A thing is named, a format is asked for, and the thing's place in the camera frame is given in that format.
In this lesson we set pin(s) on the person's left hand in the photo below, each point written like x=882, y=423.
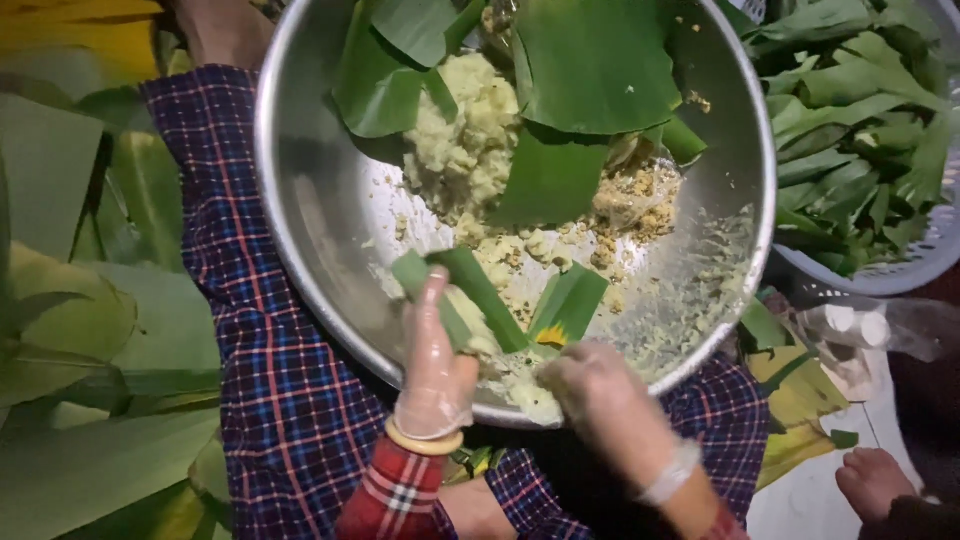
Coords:
x=435, y=382

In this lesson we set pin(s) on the person's right hand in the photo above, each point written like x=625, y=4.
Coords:
x=607, y=405

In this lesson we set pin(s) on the person's left fingers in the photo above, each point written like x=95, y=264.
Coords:
x=427, y=307

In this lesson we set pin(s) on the person's right fingers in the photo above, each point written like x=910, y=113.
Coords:
x=566, y=371

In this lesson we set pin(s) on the green leaf wrap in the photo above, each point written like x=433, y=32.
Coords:
x=480, y=296

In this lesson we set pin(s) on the green leaf piece yellow spot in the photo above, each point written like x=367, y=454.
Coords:
x=570, y=304

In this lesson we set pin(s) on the leaf scraps bundle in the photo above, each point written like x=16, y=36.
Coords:
x=469, y=461

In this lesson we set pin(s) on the large steel bowl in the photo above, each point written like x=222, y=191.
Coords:
x=322, y=210

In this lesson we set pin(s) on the person's right leg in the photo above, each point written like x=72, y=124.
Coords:
x=720, y=409

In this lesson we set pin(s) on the pale mung bean paste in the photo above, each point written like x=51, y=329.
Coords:
x=465, y=135

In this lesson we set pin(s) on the dark green leaf piece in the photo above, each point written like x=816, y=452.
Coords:
x=551, y=180

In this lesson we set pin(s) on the person's left leg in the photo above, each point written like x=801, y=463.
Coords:
x=247, y=315

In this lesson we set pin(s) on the clear plastic bag with crumbs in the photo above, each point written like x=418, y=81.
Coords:
x=637, y=199

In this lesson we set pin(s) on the curled green banana leaf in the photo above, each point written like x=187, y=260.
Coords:
x=382, y=82

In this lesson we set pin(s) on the yellowed banana leaf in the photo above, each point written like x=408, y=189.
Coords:
x=799, y=397

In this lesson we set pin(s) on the narrow green leaf strip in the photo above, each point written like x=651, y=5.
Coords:
x=681, y=140

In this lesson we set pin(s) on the small green leaf scrap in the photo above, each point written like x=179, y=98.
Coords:
x=844, y=439

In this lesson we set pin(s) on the broad green banana leaf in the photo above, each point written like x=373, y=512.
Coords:
x=592, y=60

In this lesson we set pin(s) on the clear bag with white rolls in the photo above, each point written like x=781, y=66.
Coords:
x=862, y=326

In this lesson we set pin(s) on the heap of large green leaves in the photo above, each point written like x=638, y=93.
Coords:
x=90, y=337

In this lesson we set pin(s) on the person's left foot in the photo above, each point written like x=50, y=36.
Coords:
x=225, y=30

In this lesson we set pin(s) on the pile of green leaves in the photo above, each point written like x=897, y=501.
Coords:
x=855, y=135

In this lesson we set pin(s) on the white plastic basket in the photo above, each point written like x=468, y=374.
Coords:
x=922, y=255

